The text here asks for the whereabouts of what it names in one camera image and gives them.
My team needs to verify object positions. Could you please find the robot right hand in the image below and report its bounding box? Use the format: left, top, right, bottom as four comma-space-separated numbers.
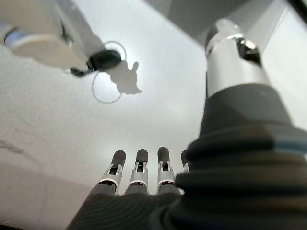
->
66, 19, 307, 230

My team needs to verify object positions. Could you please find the thin grey floor cable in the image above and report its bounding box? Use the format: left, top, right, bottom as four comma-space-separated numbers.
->
92, 40, 128, 104

